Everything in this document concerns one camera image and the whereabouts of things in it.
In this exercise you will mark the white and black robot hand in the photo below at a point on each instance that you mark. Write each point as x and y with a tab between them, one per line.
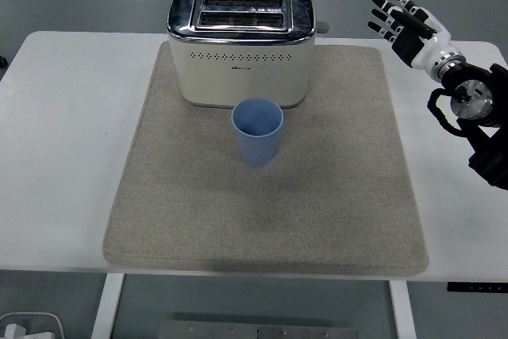
426	51

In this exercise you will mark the blue ribbed plastic cup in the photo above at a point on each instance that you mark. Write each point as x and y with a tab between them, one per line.
256	148

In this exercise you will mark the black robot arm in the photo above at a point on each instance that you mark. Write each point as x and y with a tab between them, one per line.
474	105

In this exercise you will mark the cream and chrome toaster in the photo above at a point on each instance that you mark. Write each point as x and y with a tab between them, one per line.
238	77

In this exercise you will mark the black table control panel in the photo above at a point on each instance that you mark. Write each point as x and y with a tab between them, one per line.
476	287

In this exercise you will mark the beige fabric table mat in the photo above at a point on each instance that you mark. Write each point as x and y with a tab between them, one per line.
238	212

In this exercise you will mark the white table leg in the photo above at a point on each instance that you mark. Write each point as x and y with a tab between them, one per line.
402	311
106	307

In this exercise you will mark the grey metal plate with screws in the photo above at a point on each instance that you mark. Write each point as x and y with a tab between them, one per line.
258	331

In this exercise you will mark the small black floor object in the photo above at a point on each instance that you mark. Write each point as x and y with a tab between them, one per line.
2	61

